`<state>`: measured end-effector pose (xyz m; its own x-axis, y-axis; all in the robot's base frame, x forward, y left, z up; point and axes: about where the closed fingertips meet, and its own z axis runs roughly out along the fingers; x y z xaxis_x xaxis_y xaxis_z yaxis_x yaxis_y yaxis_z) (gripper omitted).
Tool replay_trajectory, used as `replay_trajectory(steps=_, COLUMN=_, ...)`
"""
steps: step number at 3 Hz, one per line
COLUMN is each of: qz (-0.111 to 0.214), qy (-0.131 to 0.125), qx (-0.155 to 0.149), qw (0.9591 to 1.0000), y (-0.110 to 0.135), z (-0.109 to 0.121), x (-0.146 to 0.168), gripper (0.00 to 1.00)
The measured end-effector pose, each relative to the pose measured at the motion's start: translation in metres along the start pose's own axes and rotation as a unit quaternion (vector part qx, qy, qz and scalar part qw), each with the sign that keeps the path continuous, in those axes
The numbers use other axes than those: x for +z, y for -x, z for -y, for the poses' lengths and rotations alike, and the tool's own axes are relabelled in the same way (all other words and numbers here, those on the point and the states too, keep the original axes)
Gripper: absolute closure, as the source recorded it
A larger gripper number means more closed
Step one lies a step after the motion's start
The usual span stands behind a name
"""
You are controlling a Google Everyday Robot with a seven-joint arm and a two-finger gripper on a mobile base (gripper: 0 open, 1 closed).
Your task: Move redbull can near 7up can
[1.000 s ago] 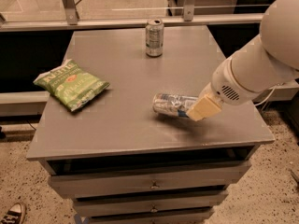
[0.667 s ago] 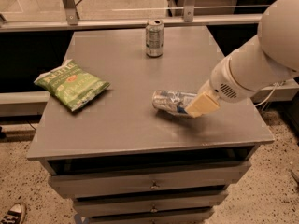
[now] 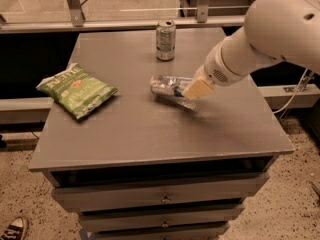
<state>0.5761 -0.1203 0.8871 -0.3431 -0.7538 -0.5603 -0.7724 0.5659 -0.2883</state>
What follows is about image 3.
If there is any black white sneaker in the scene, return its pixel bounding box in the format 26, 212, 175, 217
0, 216, 28, 240

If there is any silver redbull can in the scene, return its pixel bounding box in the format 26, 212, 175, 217
150, 75, 191, 97

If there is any white cable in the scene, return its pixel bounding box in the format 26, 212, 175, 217
272, 67, 316, 115

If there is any metal railing frame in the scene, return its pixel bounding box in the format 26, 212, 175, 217
0, 0, 247, 33

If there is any middle grey drawer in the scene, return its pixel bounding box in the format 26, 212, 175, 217
79, 204, 244, 232

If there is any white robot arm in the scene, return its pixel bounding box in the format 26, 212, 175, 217
182, 0, 320, 100

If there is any green 7up can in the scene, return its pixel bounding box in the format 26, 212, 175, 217
156, 20, 176, 61

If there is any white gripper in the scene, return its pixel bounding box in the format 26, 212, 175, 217
182, 37, 254, 100

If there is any bottom grey drawer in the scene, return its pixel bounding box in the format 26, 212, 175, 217
95, 223, 229, 240

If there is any green chip bag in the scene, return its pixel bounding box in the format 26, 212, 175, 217
36, 63, 118, 120

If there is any grey drawer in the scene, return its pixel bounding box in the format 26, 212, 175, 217
79, 204, 244, 232
52, 173, 269, 212
95, 223, 229, 240

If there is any grey drawer cabinet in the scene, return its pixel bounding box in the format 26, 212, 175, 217
28, 27, 295, 240

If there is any top grey drawer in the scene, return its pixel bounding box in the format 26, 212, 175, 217
52, 173, 269, 212

